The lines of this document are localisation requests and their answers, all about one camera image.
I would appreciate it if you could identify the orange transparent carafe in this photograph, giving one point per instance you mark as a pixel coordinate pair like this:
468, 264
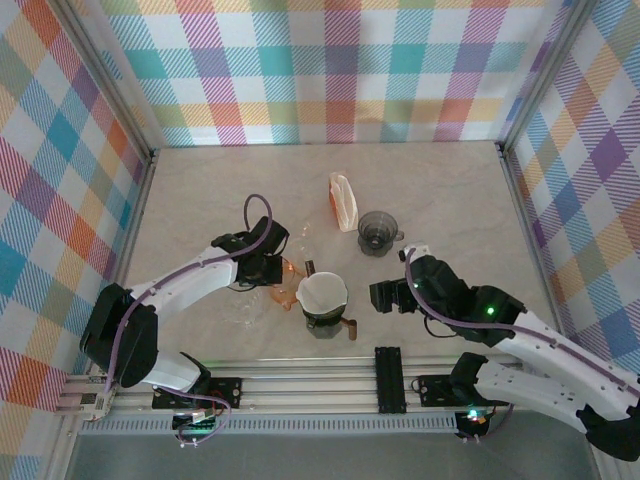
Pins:
285, 300

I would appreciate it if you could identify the clear glass dripper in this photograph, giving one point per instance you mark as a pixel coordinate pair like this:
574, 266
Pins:
245, 307

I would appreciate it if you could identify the white paper coffee filter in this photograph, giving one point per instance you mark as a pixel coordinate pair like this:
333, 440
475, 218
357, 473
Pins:
320, 292

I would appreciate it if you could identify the dark green plastic dripper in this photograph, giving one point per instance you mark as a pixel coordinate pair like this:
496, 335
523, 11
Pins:
320, 316

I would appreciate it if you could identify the smoke grey plastic dripper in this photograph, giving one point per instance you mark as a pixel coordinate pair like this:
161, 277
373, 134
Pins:
375, 225

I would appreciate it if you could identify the orange coffee filter pack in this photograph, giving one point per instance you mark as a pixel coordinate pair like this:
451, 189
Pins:
345, 205

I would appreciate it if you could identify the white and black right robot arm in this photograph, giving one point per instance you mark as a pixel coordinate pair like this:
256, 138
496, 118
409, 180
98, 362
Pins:
540, 350

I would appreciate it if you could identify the right controller board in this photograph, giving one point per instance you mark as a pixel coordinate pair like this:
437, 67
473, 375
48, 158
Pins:
475, 420

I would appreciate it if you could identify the controller board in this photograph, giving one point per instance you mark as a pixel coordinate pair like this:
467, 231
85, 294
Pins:
192, 425
475, 420

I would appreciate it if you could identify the left controller board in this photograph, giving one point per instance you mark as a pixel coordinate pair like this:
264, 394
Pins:
192, 425

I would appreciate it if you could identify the printed paper label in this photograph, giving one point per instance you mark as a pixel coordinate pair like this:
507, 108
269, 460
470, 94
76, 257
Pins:
97, 405

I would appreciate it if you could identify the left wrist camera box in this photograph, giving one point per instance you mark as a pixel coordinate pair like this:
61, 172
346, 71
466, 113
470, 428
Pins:
272, 232

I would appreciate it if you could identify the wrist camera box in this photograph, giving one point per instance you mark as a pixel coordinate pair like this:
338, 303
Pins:
272, 232
417, 248

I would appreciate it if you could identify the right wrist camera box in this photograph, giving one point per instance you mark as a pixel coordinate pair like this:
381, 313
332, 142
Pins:
417, 248

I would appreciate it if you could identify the black centre rail bracket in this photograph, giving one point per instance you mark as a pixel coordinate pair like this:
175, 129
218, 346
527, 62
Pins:
390, 380

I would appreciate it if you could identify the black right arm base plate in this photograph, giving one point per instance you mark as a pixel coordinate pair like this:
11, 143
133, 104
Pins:
435, 390

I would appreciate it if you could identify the aluminium side rail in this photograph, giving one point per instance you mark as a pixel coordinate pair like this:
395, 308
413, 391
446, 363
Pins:
525, 225
135, 225

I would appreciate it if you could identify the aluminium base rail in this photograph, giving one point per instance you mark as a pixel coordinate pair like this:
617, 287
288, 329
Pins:
310, 387

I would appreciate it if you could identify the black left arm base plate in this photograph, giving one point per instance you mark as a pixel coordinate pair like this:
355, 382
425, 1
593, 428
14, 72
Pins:
227, 392

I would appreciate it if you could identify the aluminium frame post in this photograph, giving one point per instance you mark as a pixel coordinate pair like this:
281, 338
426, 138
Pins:
102, 75
542, 75

